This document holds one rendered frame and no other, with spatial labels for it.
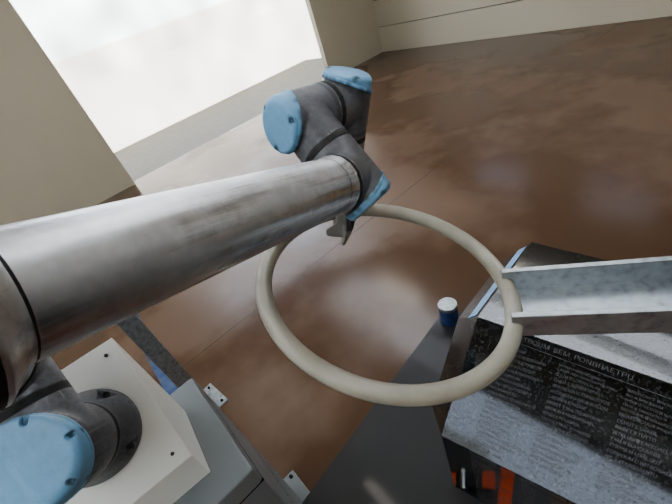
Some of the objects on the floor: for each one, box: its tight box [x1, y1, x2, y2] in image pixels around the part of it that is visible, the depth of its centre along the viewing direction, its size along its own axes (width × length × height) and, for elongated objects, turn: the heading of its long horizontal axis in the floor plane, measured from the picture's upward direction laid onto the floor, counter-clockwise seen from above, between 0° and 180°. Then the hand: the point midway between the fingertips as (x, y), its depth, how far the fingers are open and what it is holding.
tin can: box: [438, 297, 459, 327], centre depth 203 cm, size 10×10×13 cm
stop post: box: [117, 315, 228, 408], centre depth 181 cm, size 20×20×109 cm
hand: (342, 232), depth 90 cm, fingers closed on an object, 5 cm apart
